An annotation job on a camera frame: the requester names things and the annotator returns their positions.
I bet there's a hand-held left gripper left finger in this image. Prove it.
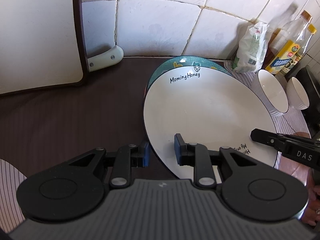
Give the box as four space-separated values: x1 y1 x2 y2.
67 141 150 189

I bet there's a white cutting board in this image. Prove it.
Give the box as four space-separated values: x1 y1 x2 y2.
0 0 88 95

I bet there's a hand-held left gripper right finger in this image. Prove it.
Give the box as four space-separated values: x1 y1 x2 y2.
174 134 268 188

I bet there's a white salt bag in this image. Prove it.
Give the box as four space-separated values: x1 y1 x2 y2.
231 21 272 73

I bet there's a clear vinegar bottle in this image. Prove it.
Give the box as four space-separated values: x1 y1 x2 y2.
280 24 317 79

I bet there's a blue egg print plate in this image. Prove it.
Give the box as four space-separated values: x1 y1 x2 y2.
147 55 235 93

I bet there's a black wok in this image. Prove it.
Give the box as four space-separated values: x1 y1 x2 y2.
296 66 320 137

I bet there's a yellow label oil bottle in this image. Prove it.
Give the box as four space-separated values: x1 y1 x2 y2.
265 10 313 75

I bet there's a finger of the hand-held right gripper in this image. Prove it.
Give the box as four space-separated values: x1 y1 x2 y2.
251 129 287 153

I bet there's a person's right hand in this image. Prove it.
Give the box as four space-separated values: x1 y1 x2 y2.
310 180 320 228

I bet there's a white knife handle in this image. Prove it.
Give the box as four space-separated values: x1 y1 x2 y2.
87 45 124 71

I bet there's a pink striped table cloth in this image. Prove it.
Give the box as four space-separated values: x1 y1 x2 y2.
0 60 312 233

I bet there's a white ribbed bowl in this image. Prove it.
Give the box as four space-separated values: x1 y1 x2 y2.
257 69 290 117
286 77 310 111

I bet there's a brown table mat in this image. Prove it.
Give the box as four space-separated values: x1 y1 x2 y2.
0 56 180 180

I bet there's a white plate with black rim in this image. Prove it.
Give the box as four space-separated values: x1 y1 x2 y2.
142 64 282 179

